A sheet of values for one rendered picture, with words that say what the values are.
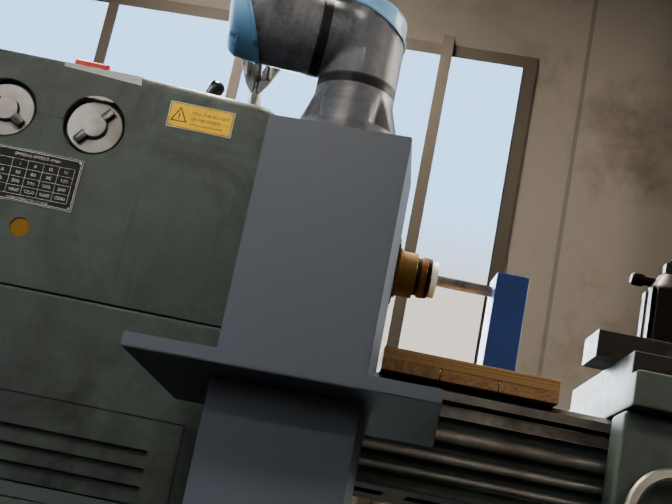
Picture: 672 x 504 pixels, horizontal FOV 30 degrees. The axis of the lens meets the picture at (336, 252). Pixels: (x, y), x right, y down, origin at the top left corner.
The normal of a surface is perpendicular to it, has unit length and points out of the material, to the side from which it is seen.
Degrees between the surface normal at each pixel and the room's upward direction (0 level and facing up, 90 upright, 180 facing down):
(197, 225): 90
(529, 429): 90
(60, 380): 90
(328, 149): 90
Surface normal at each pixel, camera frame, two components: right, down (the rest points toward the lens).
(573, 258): -0.05, -0.28
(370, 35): 0.17, -0.23
